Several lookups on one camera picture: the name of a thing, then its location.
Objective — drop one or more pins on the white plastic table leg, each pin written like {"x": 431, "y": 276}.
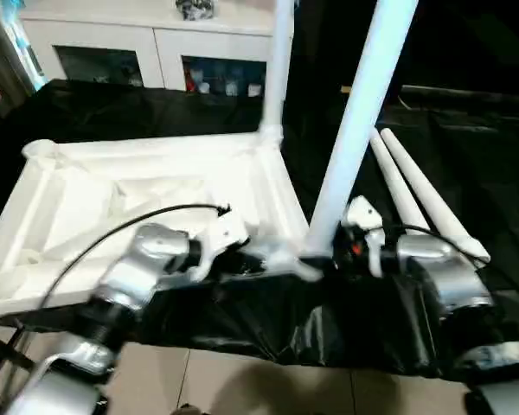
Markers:
{"x": 424, "y": 186}
{"x": 363, "y": 108}
{"x": 393, "y": 181}
{"x": 279, "y": 65}

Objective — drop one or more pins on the white plastic table top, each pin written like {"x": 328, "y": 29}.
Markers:
{"x": 112, "y": 181}

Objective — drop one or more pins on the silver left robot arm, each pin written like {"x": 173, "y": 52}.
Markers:
{"x": 134, "y": 268}

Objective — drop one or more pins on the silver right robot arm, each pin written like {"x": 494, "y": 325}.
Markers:
{"x": 454, "y": 272}

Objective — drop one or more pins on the black mat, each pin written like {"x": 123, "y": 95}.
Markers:
{"x": 307, "y": 311}

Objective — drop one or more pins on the red bottle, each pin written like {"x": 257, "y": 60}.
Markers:
{"x": 191, "y": 82}

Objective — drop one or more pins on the white cabinet with glass doors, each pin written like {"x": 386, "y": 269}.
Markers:
{"x": 134, "y": 39}

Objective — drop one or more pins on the dark object on cabinet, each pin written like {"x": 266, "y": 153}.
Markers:
{"x": 195, "y": 8}

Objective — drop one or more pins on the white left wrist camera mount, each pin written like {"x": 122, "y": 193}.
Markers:
{"x": 218, "y": 242}

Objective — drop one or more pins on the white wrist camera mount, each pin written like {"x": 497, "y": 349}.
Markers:
{"x": 218, "y": 242}
{"x": 363, "y": 216}

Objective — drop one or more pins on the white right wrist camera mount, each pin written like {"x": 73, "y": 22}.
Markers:
{"x": 363, "y": 216}

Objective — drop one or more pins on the black metal table frame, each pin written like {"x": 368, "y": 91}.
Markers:
{"x": 8, "y": 346}

